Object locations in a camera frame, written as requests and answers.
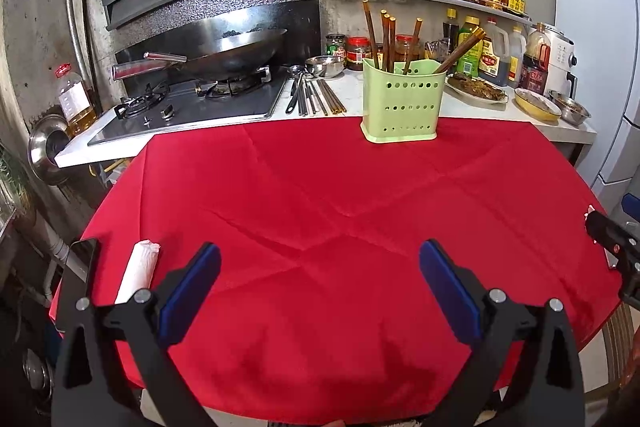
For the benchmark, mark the yellow oval dish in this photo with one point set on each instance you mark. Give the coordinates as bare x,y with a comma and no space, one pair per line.
537,106

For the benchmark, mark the red-lid jar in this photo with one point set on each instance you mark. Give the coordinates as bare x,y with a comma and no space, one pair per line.
358,54

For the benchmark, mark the white plastic jug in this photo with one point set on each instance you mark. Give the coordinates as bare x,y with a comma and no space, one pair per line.
517,57

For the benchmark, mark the white rolled cloth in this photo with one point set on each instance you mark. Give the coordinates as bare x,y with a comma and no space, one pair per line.
140,272

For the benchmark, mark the dark sauce jug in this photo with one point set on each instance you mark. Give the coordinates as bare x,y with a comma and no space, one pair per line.
495,54

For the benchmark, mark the white refrigerator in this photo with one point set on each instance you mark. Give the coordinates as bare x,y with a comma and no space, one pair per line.
595,32

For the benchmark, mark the black smartphone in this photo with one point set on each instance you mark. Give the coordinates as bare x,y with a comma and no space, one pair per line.
82,267

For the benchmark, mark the plate of cooked food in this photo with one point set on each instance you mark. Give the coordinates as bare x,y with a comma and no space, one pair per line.
475,88

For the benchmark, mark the slim dark soy bottle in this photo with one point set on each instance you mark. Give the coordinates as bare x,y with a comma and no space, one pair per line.
451,29

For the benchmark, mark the red tablecloth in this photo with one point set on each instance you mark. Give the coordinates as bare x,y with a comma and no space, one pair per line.
325,187

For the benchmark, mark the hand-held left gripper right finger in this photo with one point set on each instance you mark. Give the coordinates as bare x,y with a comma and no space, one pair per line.
450,292

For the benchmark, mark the small steel bowl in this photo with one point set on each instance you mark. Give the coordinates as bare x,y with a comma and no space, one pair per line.
325,66

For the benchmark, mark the gas stove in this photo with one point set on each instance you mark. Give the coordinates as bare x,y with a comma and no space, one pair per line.
200,107

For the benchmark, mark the chili sauce jar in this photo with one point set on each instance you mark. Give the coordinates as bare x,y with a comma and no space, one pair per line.
405,49

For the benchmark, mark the round metal lid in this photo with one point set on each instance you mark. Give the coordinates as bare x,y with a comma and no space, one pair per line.
47,149

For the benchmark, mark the green plastic bottle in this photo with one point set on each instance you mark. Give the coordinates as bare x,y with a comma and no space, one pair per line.
470,57

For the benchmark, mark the white rice cooker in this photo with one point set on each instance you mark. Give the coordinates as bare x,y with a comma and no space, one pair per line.
562,57

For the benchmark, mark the brown wooden chopstick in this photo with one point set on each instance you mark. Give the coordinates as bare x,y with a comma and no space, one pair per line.
392,47
384,42
464,54
455,49
371,32
412,44

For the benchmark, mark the green perforated utensil holder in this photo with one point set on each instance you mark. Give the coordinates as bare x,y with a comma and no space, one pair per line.
402,117

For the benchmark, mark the steel bowl with food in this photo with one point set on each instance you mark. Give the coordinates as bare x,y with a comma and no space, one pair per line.
570,108

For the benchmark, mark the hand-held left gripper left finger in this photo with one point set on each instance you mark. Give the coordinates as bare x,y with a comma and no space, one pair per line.
192,292

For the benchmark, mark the clear cooking oil bottle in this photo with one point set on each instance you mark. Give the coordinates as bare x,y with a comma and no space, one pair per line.
75,102

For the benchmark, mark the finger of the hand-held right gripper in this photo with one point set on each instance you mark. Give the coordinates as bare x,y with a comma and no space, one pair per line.
632,203
612,234

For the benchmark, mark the bundle of metal chopsticks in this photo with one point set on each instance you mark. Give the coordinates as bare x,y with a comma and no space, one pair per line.
320,97

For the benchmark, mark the dark spice packet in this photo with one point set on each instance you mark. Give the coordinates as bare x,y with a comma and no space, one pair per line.
437,49

